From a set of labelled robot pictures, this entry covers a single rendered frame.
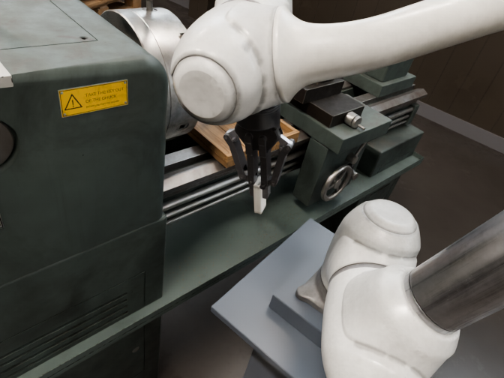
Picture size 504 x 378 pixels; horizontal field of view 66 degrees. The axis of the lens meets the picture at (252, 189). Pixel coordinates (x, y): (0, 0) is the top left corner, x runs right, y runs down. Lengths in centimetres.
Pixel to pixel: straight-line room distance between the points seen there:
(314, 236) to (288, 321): 30
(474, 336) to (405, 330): 167
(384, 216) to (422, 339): 25
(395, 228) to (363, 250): 7
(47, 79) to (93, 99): 7
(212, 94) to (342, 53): 14
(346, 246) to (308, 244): 36
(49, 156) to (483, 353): 201
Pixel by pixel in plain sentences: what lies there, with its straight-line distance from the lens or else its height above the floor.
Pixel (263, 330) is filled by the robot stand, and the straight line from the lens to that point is 91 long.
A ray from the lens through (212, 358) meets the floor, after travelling 171.
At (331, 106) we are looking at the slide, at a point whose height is 97.
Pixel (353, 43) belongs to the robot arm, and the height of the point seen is 141.
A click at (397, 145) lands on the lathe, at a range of 192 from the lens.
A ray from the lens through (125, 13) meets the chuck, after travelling 96.
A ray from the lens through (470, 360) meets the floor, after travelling 217.
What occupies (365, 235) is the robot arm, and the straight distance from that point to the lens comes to 74.
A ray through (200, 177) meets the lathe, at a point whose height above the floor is 85.
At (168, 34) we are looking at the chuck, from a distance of 92.
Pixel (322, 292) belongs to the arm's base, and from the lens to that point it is 90.
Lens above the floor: 152
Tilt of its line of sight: 39 degrees down
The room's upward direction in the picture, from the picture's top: 13 degrees clockwise
